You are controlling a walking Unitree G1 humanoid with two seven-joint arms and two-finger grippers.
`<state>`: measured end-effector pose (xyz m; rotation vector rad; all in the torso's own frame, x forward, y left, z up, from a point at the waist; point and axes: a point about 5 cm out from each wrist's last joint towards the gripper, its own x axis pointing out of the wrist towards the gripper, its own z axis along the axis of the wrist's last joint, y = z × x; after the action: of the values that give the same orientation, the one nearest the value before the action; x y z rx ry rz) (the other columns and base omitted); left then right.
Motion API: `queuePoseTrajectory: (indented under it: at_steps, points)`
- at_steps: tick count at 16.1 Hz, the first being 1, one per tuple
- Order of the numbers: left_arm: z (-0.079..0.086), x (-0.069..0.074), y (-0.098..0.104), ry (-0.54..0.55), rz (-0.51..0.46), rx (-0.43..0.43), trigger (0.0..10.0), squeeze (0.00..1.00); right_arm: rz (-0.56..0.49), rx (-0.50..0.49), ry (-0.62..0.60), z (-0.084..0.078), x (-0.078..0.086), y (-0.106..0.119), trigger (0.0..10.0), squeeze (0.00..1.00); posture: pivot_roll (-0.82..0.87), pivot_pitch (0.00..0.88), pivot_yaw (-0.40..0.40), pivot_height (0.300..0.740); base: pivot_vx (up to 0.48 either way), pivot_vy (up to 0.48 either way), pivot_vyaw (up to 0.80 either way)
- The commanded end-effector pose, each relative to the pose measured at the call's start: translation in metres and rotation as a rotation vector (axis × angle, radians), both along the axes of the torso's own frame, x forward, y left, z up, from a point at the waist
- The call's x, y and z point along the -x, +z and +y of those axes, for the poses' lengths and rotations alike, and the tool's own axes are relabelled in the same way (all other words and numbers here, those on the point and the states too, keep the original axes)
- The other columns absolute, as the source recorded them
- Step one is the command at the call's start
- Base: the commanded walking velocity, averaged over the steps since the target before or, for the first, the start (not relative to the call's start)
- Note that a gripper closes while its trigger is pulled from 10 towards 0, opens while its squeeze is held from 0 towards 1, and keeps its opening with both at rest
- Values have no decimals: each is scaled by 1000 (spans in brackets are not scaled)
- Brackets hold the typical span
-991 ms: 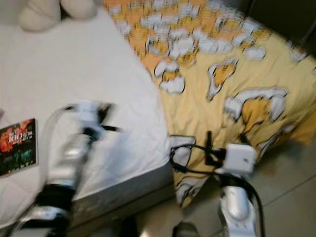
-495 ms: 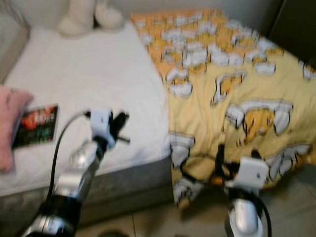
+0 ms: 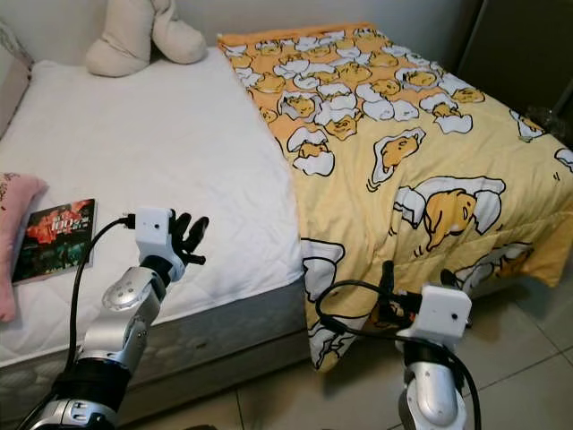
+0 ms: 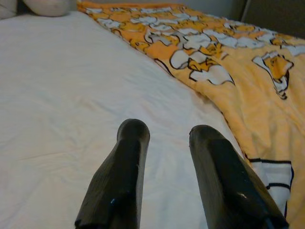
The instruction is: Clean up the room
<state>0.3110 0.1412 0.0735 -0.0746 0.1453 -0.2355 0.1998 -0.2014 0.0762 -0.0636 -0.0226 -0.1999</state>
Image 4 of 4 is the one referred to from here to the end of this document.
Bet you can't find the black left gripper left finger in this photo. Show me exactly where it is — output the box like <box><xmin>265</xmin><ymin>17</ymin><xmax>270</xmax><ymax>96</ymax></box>
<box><xmin>74</xmin><ymin>118</ymin><xmax>151</xmax><ymax>229</ymax></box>

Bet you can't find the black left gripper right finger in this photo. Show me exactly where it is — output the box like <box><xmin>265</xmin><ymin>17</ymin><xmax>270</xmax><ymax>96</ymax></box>
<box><xmin>188</xmin><ymin>124</ymin><xmax>289</xmax><ymax>229</ymax></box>

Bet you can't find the yellow cartoon egg blanket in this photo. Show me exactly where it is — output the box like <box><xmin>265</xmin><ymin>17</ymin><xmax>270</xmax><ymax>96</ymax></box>
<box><xmin>76</xmin><ymin>0</ymin><xmax>305</xmax><ymax>229</ymax></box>

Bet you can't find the white mattress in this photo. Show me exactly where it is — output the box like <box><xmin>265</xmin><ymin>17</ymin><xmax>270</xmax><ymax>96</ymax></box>
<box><xmin>0</xmin><ymin>10</ymin><xmax>244</xmax><ymax>229</ymax></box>

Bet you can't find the dark grey cabinet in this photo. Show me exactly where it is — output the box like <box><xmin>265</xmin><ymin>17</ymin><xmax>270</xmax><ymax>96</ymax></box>
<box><xmin>185</xmin><ymin>0</ymin><xmax>305</xmax><ymax>39</ymax></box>

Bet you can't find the beige plush toy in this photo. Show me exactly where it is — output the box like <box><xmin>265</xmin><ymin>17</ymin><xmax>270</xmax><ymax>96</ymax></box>
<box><xmin>0</xmin><ymin>0</ymin><xmax>70</xmax><ymax>20</ymax></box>

